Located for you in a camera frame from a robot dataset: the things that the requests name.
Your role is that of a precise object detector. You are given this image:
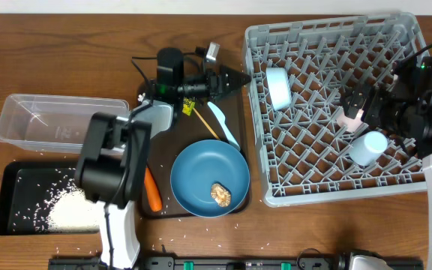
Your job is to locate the pink cup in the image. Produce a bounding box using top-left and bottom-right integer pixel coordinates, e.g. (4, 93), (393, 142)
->
(336, 109), (364, 133)

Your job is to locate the light blue cup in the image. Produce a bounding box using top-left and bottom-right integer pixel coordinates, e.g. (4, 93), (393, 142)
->
(349, 131), (389, 166)

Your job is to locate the light blue bowl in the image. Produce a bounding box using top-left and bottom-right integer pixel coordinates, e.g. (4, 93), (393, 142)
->
(265, 67), (292, 110)

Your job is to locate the dark blue plate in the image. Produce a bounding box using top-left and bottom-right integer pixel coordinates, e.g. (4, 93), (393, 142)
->
(170, 139), (251, 218)

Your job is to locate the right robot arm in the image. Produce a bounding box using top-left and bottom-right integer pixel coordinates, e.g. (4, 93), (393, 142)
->
(341, 56), (432, 269)

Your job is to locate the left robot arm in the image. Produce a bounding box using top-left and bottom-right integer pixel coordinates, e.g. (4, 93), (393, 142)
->
(74, 45), (251, 269)

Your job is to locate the grey plastic dishwasher rack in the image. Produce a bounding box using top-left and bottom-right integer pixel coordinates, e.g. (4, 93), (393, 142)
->
(242, 12), (426, 207)

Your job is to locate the brown serving tray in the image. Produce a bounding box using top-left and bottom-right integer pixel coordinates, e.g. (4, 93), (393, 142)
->
(137, 91), (247, 219)

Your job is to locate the yellow green snack packet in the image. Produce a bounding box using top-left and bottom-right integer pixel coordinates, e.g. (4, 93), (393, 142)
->
(182, 97), (195, 116)

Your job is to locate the wooden chopstick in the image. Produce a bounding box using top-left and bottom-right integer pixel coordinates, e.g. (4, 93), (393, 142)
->
(193, 108), (221, 140)

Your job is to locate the light blue plastic knife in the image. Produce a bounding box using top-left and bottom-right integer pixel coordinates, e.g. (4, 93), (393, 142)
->
(207, 102), (241, 152)

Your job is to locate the brown pastry piece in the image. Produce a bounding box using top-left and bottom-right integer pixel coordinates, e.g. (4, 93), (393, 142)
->
(211, 183), (232, 207)

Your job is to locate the orange carrot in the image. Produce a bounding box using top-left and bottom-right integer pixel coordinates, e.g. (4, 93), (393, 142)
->
(144, 167), (162, 212)

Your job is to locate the clear plastic bin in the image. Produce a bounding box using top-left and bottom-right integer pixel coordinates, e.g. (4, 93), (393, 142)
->
(0, 94), (129, 154)

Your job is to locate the white rice pile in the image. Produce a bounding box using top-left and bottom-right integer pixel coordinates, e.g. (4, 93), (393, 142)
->
(15, 168), (103, 233)

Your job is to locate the black plastic tray bin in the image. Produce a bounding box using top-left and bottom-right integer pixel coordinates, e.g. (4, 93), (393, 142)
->
(0, 160), (101, 236)

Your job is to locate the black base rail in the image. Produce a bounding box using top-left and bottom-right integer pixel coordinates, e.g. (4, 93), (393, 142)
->
(47, 255), (425, 270)

